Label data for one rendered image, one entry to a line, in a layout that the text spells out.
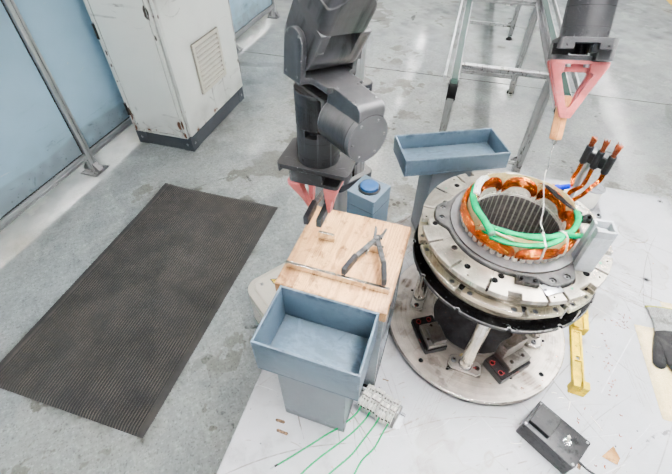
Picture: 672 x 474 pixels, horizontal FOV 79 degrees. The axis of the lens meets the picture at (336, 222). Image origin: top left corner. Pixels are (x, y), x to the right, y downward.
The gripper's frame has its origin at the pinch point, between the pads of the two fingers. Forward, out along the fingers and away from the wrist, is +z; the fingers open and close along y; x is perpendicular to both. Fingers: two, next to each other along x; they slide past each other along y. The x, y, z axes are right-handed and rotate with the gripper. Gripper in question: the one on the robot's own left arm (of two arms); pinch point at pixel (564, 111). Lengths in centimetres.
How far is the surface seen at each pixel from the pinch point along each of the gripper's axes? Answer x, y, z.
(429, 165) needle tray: 21.0, 26.4, 16.3
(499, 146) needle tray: 6.9, 39.1, 12.6
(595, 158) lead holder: -7.6, 11.1, 8.0
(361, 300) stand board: 23.6, -12.7, 29.9
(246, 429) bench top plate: 43, -18, 61
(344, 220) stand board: 32.2, 1.9, 23.1
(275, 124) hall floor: 161, 204, 43
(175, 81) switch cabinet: 191, 137, 12
